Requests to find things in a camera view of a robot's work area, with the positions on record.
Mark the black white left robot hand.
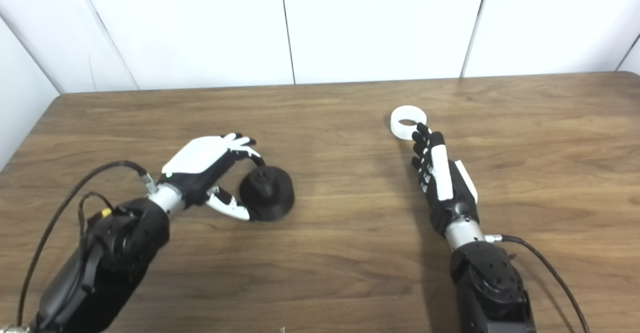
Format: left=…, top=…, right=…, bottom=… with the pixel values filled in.
left=157, top=133, right=265, bottom=222

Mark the round black plastic part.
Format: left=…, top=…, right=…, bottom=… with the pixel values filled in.
left=238, top=165, right=296, bottom=222

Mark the white plastic ring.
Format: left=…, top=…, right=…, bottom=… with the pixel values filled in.
left=390, top=105, right=428, bottom=141

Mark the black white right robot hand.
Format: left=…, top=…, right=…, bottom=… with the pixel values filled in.
left=411, top=122, right=479, bottom=236

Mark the thin wire with yellow plug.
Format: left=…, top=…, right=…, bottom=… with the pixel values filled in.
left=77, top=191, right=113, bottom=244

